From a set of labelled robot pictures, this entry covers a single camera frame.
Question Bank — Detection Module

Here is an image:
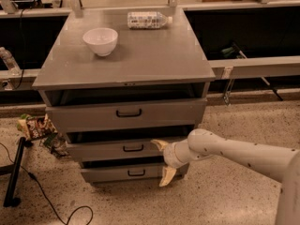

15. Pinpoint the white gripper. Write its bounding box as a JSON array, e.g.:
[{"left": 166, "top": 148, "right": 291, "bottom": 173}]
[{"left": 151, "top": 139, "right": 189, "bottom": 187}]

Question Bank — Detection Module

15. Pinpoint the grey drawer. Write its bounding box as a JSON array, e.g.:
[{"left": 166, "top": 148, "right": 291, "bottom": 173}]
[
  {"left": 80, "top": 160, "right": 190, "bottom": 184},
  {"left": 67, "top": 139, "right": 162, "bottom": 162},
  {"left": 46, "top": 98, "right": 206, "bottom": 133}
]

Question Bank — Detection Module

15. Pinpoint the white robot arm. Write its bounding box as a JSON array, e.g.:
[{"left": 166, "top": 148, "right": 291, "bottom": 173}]
[{"left": 152, "top": 128, "right": 300, "bottom": 225}]

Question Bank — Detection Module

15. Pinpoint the grey top drawer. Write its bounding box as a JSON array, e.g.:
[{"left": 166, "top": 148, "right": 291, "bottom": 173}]
[{"left": 46, "top": 98, "right": 206, "bottom": 133}]

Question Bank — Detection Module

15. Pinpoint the grey bottom drawer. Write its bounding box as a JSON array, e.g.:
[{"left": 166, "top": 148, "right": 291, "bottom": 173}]
[{"left": 80, "top": 160, "right": 190, "bottom": 184}]

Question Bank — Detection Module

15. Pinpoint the grey drawer cabinet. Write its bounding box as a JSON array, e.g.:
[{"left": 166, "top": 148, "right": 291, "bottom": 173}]
[{"left": 33, "top": 7, "right": 215, "bottom": 184}]

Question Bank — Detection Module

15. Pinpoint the green snack bag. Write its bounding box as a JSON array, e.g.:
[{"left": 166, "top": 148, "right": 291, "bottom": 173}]
[{"left": 43, "top": 133, "right": 68, "bottom": 158}]

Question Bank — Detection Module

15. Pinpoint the green black tool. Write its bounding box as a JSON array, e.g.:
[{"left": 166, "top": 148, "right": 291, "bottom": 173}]
[{"left": 221, "top": 42, "right": 247, "bottom": 59}]

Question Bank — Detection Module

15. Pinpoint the white ceramic bowl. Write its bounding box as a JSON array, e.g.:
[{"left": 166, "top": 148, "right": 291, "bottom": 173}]
[{"left": 82, "top": 27, "right": 118, "bottom": 56}]

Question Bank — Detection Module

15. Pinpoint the brown snack bag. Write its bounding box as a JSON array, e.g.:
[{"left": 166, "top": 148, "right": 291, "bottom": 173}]
[{"left": 17, "top": 114, "right": 57, "bottom": 141}]

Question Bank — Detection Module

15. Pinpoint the clear plastic water bottle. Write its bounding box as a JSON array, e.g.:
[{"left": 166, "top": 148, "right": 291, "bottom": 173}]
[{"left": 127, "top": 11, "right": 173, "bottom": 29}]

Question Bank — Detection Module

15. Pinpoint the black stand leg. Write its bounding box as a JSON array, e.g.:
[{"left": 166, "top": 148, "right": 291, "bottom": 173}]
[{"left": 0, "top": 137, "right": 27, "bottom": 207}]

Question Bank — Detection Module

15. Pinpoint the clear bottle at left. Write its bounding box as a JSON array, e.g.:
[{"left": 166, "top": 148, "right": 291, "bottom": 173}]
[{"left": 0, "top": 47, "right": 22, "bottom": 76}]

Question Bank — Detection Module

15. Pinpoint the grey metal rail frame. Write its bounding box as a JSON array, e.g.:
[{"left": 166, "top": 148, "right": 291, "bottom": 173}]
[{"left": 1, "top": 0, "right": 299, "bottom": 91}]

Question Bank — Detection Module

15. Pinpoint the black floor cable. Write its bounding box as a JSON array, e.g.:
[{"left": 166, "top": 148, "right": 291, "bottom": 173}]
[{"left": 0, "top": 142, "right": 94, "bottom": 225}]

